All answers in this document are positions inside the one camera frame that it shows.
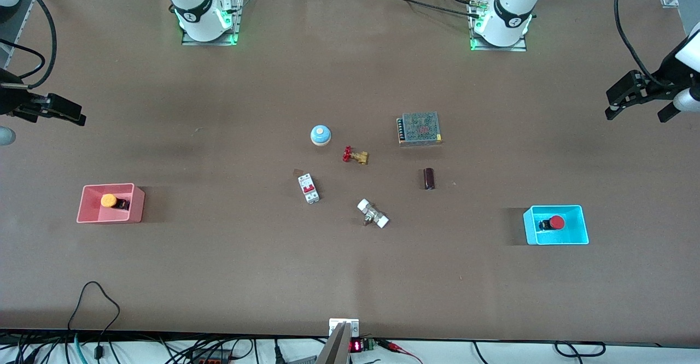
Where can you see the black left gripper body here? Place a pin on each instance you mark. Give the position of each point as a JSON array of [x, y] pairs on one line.
[[655, 87]]

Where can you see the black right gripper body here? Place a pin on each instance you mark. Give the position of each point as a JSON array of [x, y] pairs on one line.
[[11, 101]]

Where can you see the yellow push button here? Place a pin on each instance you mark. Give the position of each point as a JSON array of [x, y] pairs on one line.
[[108, 200]]

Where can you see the red push button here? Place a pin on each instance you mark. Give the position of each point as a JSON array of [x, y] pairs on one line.
[[556, 222]]

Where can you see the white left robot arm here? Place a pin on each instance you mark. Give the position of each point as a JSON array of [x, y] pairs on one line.
[[511, 3]]

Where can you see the pink plastic box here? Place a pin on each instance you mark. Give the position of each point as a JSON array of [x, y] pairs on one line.
[[90, 213]]

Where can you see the cyan plastic box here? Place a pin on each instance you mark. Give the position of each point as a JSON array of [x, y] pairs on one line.
[[556, 235]]

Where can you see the metal mesh power supply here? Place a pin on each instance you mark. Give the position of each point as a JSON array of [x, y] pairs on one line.
[[419, 128]]

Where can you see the dark brown cylinder capacitor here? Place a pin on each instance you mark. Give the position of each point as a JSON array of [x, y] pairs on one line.
[[429, 178]]

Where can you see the white red circuit breaker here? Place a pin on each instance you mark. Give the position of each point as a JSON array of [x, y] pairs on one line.
[[308, 188]]

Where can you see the blue round bell button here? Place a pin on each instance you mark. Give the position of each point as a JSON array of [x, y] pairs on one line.
[[321, 134]]

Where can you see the metal fitting white ends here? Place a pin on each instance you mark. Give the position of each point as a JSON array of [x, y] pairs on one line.
[[373, 214]]

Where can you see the red alligator clip lead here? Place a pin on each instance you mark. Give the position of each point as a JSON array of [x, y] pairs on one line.
[[396, 347]]

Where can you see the red digit display module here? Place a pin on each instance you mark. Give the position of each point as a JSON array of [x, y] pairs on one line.
[[356, 346]]

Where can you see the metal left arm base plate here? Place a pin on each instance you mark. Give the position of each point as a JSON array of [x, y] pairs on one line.
[[519, 46]]

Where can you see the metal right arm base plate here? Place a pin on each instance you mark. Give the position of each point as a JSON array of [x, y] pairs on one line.
[[236, 14]]

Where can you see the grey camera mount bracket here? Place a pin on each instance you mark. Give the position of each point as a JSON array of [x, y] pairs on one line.
[[338, 347]]

